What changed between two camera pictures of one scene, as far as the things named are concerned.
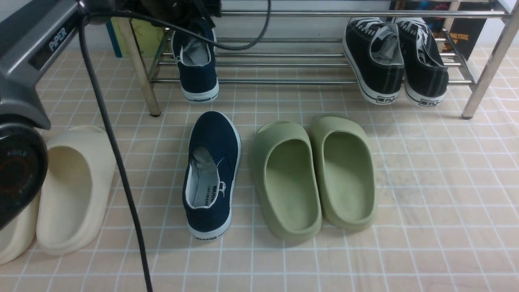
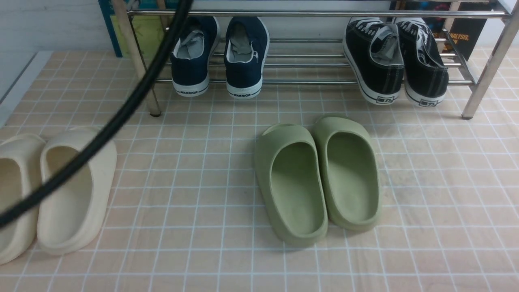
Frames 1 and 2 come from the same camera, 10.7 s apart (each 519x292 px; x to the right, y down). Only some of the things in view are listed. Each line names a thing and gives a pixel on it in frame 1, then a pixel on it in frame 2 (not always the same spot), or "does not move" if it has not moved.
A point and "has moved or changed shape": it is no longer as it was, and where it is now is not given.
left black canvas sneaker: [372, 48] does not move
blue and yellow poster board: [149, 37] does not move
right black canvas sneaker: [425, 74] does not move
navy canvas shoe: [212, 164] to [246, 52]
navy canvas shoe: [197, 65] has moved or changed shape
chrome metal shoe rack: [319, 58] does not move
